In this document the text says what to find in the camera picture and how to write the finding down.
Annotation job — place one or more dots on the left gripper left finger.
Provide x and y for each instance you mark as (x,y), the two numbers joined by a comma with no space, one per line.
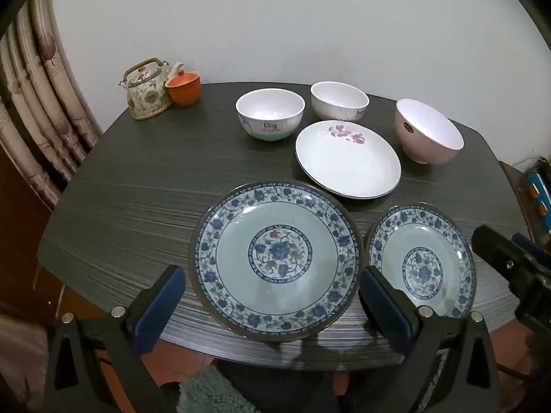
(75,381)

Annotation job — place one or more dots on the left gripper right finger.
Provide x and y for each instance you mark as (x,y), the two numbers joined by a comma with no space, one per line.
(449,364)

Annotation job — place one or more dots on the small blue floral plate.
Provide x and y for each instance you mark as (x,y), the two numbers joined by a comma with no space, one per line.
(422,252)

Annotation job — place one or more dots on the large pink bowl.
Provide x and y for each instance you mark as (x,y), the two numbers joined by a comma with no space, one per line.
(426,135)

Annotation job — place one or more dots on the white plate pink flowers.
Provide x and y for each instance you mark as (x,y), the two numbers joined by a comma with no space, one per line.
(348,159)

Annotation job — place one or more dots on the white bowl pink base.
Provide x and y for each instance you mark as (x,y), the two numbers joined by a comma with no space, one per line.
(333,100)

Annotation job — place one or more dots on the white bowl blue Dog print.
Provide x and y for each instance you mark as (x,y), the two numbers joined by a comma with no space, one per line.
(270,114)

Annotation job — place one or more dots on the side shelf with clutter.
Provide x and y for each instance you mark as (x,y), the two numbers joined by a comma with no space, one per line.
(529,206)

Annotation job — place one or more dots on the teal fuzzy sleeve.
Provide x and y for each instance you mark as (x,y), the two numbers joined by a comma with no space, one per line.
(210,391)

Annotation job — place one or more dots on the large blue floral plate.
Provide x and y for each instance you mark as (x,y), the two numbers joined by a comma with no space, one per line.
(276,261)

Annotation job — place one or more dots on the beige patterned curtain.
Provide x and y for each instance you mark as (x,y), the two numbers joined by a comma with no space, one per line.
(46,131)

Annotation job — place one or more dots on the floral ceramic teapot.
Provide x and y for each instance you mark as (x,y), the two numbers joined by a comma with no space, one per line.
(144,84)

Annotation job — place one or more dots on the orange lidded cup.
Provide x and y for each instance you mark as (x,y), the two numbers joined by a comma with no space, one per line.
(184,88)

